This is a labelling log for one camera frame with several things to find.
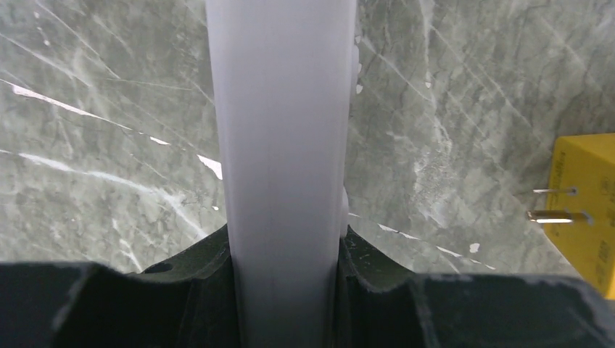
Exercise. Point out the white power strip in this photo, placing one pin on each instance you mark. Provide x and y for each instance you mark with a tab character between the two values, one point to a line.
283	74

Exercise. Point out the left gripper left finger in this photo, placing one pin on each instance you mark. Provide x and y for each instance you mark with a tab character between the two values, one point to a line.
187	300

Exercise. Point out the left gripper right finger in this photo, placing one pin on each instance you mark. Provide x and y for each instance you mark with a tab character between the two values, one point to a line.
379	303

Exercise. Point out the yellow cube socket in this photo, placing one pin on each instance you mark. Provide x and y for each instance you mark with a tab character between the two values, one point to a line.
578	216

